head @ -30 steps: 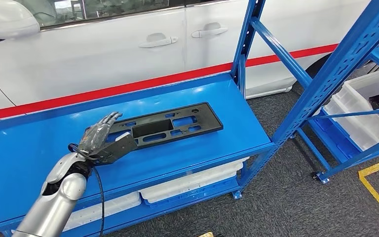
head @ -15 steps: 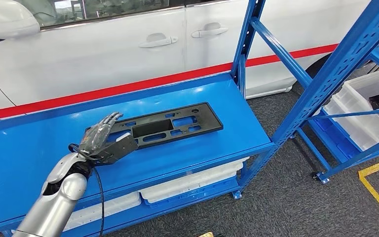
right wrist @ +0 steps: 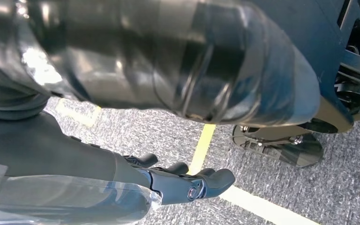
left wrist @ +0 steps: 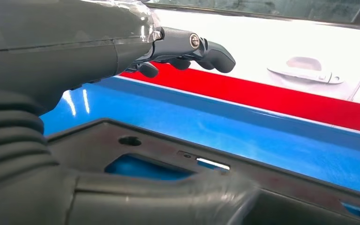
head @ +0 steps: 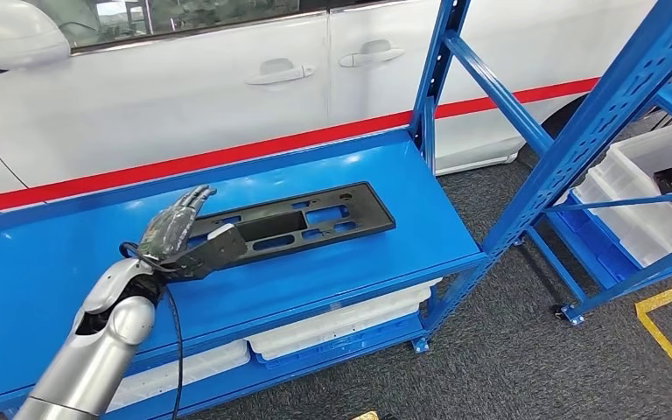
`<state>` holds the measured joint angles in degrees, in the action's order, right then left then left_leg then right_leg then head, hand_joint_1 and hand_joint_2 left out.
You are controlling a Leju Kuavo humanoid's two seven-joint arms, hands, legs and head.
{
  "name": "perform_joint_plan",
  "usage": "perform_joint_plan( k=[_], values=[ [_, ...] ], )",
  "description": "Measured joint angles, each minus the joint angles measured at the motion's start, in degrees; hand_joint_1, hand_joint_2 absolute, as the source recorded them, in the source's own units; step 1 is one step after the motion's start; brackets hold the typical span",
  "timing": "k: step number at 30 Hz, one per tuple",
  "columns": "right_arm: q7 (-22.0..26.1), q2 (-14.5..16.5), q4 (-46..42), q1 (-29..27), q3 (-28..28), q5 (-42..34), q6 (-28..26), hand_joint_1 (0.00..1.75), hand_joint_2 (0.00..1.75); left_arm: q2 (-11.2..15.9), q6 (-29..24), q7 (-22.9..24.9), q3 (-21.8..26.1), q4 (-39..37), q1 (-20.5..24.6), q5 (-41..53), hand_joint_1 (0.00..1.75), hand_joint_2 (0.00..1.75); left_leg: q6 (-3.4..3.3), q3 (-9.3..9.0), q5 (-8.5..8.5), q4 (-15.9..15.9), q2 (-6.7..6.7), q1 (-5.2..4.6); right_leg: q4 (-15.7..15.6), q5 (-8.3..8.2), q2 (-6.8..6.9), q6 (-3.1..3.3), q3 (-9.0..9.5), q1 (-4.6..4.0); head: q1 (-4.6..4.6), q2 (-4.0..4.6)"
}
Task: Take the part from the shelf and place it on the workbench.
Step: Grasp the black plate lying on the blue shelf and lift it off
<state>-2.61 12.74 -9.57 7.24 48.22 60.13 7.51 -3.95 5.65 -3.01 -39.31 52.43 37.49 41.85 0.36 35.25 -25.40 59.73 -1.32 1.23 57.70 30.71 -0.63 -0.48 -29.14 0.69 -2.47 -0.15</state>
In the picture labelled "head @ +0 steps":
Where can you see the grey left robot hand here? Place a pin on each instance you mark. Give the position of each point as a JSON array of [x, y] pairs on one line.
[[168, 232]]

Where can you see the black plastic plate bracket part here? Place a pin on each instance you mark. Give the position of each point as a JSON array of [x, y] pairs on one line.
[[373, 214]]

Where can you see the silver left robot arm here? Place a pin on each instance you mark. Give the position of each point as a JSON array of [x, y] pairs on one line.
[[92, 359]]

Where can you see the white car with red stripe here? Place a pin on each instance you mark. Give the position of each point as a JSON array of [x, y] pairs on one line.
[[168, 104]]

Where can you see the white plastic bin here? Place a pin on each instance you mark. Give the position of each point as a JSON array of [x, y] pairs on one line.
[[197, 378], [342, 333], [197, 364], [631, 226], [342, 324], [643, 153], [342, 316]]

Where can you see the white car side mirror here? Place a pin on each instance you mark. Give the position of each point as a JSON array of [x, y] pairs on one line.
[[5, 32]]

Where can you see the yellow floor tape square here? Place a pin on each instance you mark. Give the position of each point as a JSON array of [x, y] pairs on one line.
[[660, 342], [365, 416]]

